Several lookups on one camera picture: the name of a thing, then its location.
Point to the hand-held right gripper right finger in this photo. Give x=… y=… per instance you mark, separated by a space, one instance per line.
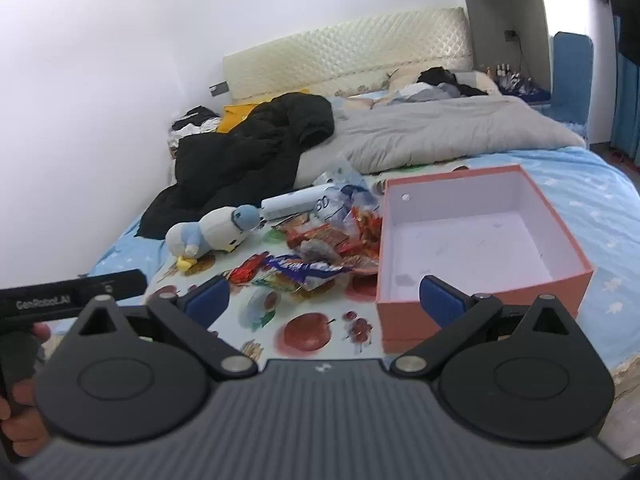
x=440 y=300

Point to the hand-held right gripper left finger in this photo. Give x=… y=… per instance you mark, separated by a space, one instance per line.
x=210 y=300

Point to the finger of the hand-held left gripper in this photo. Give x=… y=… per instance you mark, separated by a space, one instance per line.
x=120 y=282

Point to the pink cardboard box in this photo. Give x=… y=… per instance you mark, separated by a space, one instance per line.
x=480 y=240

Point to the pile of snack packets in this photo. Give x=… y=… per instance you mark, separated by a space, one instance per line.
x=320 y=240

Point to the person's left hand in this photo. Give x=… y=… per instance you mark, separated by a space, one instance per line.
x=22 y=425

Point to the blue white plush penguin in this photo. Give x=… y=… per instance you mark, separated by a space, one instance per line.
x=215 y=230

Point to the fruit printed mat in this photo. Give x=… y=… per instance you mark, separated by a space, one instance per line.
x=300 y=330

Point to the white cylinder tube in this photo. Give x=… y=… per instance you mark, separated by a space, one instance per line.
x=290 y=203

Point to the clear plastic bag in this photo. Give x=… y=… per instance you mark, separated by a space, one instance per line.
x=350 y=195

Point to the black puffer jacket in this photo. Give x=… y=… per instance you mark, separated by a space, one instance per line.
x=240 y=150

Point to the grey duvet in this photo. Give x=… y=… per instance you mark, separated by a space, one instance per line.
x=425 y=130

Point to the black white clothes heap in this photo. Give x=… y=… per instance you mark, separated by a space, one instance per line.
x=192 y=125

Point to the yellow cloth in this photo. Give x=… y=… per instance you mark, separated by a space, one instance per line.
x=235 y=115

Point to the beige pillow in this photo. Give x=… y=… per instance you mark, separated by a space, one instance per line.
x=480 y=82

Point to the dark clothes on pillow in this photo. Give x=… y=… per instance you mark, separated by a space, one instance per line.
x=435 y=77

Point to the floral pillow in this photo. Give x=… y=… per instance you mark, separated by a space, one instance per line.
x=387 y=82

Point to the blue bedside table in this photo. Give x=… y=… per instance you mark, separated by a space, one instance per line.
x=530 y=95

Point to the small bottles group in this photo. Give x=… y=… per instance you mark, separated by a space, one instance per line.
x=507 y=77

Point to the blue chair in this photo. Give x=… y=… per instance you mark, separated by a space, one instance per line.
x=572 y=75

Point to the cream quilted headboard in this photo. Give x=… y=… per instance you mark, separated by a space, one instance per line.
x=350 y=50

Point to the blue curtain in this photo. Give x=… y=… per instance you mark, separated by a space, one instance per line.
x=627 y=110

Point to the dark hanging clothes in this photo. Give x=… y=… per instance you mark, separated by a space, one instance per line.
x=625 y=10

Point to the dark wall socket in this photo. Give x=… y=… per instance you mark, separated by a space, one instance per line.
x=218 y=89

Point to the wall socket with plug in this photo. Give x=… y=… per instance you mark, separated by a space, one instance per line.
x=511 y=35

